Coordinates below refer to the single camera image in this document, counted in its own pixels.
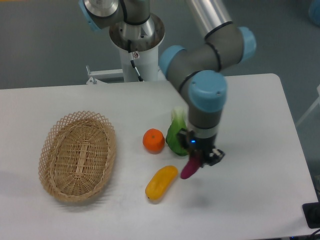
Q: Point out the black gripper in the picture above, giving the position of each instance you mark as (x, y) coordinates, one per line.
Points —
(204, 148)

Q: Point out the oval wicker basket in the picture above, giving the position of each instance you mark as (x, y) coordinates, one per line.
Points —
(78, 155)

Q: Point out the yellow mango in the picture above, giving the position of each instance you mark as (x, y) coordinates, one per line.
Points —
(160, 182)

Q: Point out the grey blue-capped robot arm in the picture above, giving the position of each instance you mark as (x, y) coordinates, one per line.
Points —
(196, 75)

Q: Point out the orange tangerine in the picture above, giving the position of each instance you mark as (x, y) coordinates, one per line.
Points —
(153, 140)

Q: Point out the green bok choy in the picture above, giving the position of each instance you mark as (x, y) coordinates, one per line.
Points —
(178, 122)

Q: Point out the black device at table edge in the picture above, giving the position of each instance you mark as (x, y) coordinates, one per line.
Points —
(312, 214)

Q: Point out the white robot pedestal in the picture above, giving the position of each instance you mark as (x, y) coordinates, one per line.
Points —
(138, 47)

